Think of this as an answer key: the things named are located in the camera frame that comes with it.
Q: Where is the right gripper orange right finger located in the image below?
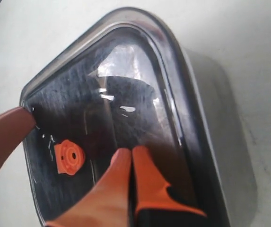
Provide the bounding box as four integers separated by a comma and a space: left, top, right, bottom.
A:
132, 146, 208, 227

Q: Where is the steel two-compartment lunch box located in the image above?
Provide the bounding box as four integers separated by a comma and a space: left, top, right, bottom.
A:
19, 7, 259, 227

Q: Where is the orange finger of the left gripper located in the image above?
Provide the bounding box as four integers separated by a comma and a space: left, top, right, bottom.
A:
0, 107, 36, 169

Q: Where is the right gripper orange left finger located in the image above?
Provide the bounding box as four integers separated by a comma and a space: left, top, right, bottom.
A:
45, 148, 131, 227

